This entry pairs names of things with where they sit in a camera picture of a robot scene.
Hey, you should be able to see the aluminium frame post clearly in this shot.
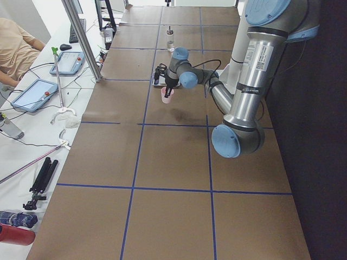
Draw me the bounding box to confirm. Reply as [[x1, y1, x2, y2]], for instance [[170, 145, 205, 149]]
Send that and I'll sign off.
[[61, 0, 102, 82]]

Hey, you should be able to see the pink grabber stick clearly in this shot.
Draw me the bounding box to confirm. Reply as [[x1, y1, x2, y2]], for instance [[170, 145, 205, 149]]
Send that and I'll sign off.
[[1, 128, 70, 184]]

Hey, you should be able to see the blue tape line left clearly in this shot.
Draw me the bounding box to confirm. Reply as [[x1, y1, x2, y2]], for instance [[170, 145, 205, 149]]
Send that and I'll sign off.
[[199, 7, 217, 260]]

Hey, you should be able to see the silver digital kitchen scale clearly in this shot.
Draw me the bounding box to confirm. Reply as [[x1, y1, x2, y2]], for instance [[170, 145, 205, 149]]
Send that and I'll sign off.
[[151, 72, 180, 88]]

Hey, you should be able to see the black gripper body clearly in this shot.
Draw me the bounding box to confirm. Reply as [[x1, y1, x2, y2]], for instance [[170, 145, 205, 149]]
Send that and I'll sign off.
[[164, 69, 179, 87]]

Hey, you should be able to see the grey power adapter box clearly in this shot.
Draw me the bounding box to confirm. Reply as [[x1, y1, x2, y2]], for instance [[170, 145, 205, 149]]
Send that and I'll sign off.
[[103, 28, 113, 44]]

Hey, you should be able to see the blue folded umbrella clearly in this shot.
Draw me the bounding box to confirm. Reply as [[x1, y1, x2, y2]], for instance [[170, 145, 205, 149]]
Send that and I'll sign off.
[[1, 211, 38, 228]]

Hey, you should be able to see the blue tape line lengthwise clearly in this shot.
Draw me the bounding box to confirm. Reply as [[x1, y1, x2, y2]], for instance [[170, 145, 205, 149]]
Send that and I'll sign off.
[[119, 6, 164, 260]]

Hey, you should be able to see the clear glass sauce bottle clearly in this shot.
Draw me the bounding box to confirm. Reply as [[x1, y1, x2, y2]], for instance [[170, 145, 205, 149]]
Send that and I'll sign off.
[[166, 26, 175, 52]]

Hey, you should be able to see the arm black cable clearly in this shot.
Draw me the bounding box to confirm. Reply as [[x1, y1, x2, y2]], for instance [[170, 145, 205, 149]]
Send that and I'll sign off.
[[191, 59, 222, 99]]

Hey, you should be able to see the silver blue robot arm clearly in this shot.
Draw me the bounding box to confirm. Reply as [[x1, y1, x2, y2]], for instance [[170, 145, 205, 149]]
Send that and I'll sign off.
[[163, 1, 322, 158]]

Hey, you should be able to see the clear drink bottle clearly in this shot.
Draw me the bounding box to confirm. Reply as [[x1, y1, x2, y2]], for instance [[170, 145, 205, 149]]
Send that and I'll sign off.
[[1, 112, 24, 140]]

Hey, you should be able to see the black keyboard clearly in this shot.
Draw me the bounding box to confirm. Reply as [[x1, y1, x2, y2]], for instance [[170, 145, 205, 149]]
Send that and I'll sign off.
[[68, 18, 87, 44]]

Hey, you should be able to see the blue teach pendant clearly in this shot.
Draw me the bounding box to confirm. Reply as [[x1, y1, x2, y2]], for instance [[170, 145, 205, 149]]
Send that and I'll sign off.
[[54, 51, 85, 76], [11, 79, 58, 112]]

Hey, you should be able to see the grabber stick green tip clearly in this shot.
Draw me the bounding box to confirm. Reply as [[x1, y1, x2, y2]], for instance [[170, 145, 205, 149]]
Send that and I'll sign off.
[[50, 47, 76, 125]]

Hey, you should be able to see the crumpled white cloth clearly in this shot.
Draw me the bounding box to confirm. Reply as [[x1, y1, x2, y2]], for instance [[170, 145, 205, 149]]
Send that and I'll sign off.
[[56, 113, 81, 129]]

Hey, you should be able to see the pink plastic cup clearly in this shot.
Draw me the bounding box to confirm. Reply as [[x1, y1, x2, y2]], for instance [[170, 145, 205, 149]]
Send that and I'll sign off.
[[160, 87, 174, 104]]

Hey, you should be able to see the red water bottle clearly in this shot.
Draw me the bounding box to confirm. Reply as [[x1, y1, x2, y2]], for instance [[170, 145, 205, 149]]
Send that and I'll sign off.
[[1, 224, 36, 246]]

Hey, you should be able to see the black folded tripod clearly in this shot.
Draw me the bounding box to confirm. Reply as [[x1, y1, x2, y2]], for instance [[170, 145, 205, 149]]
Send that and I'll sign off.
[[23, 157, 59, 210]]

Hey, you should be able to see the black computer mouse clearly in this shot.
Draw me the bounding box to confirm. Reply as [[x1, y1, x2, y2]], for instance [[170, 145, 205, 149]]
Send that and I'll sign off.
[[60, 44, 72, 51]]

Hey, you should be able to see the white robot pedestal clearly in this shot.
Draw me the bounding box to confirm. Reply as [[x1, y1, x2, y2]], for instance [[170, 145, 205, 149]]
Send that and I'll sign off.
[[220, 1, 249, 94]]

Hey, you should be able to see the person in beige shirt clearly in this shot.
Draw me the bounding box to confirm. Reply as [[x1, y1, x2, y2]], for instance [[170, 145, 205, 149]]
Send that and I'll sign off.
[[1, 18, 46, 88]]

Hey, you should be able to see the far blue teach pendant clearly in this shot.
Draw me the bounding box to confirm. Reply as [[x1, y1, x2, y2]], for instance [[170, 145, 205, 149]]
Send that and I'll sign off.
[[54, 51, 85, 76]]

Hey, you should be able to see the near blue teach pendant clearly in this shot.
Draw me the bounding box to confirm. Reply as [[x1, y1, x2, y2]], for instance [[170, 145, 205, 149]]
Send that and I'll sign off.
[[11, 79, 58, 112]]

